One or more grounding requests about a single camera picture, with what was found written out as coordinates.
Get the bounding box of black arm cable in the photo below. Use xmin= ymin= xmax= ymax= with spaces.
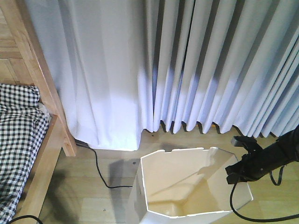
xmin=230 ymin=164 xmax=299 ymax=221

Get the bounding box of black white checkered bedding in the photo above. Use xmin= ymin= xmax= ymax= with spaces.
xmin=0 ymin=84 xmax=49 ymax=224

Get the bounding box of black floor power cable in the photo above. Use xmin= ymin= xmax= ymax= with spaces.
xmin=74 ymin=139 xmax=133 ymax=189

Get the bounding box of wooden bed frame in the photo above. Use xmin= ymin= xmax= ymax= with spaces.
xmin=0 ymin=0 xmax=76 ymax=224

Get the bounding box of white curtain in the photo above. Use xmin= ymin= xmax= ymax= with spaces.
xmin=26 ymin=0 xmax=299 ymax=151

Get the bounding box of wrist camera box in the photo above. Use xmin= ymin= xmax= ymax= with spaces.
xmin=231 ymin=136 xmax=257 ymax=147

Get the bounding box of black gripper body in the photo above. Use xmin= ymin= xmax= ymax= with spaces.
xmin=225 ymin=154 xmax=254 ymax=184

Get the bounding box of white plastic trash bin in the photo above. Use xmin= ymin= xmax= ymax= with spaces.
xmin=126 ymin=147 xmax=253 ymax=224

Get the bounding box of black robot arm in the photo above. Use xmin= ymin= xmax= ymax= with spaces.
xmin=225 ymin=127 xmax=299 ymax=184

